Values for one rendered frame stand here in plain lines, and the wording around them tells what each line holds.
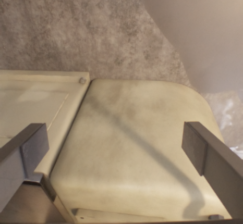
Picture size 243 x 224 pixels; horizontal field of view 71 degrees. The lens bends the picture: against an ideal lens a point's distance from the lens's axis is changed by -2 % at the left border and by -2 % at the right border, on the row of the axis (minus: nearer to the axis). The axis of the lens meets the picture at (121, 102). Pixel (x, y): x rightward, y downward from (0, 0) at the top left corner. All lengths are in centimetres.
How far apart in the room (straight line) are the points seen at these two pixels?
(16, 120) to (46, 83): 30
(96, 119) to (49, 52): 47
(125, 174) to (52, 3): 77
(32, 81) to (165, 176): 86
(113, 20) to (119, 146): 55
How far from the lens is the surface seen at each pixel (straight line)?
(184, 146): 17
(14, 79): 118
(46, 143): 17
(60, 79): 102
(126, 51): 90
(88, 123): 73
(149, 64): 93
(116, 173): 59
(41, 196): 71
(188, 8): 86
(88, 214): 76
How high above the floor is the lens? 83
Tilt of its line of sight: 50 degrees down
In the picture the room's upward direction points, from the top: 170 degrees counter-clockwise
